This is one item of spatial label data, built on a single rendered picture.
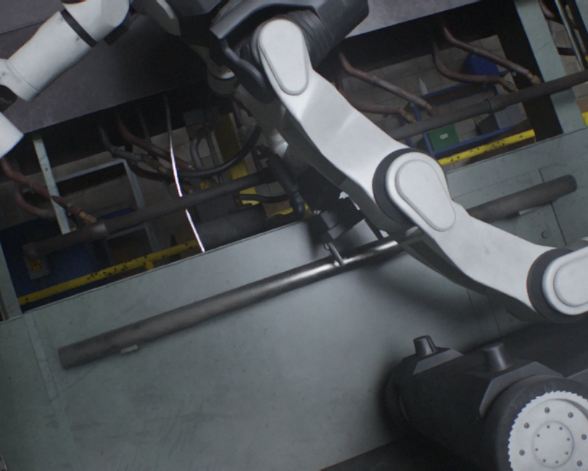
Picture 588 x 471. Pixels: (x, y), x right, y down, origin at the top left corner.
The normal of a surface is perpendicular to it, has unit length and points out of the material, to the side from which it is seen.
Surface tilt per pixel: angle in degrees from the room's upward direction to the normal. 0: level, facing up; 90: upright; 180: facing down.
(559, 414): 90
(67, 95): 90
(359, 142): 90
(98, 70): 90
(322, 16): 110
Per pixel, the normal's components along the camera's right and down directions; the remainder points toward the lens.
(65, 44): 0.35, 0.49
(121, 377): 0.11, -0.09
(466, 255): 0.40, 0.24
